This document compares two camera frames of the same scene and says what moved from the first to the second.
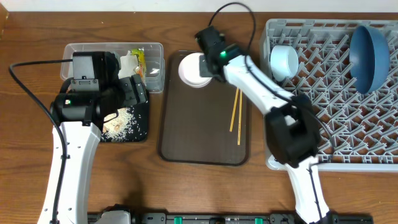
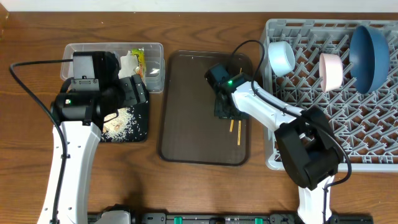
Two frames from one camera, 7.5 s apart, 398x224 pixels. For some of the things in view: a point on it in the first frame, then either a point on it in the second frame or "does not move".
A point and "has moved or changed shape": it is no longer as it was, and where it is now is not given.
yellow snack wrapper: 142,70 does not move
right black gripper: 204,70 → 218,111
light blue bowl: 284,61 has moved or changed shape
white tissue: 128,65 does not move
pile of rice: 119,126 does not move
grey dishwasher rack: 357,131 does not move
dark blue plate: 369,59 does not move
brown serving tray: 204,126 does not move
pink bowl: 189,71 → 331,71
